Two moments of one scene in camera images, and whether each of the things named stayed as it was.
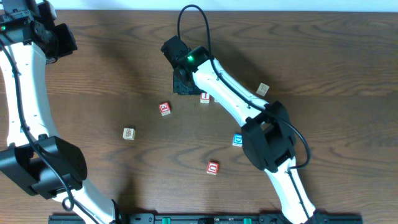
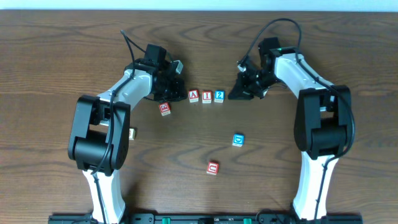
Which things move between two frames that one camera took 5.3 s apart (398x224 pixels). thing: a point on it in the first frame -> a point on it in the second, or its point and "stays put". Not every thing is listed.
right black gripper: (183, 88) -> (247, 83)
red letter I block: (204, 98) stays put
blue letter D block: (237, 139) stays put
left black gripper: (66, 42) -> (173, 90)
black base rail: (214, 218) stays put
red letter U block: (212, 168) stays put
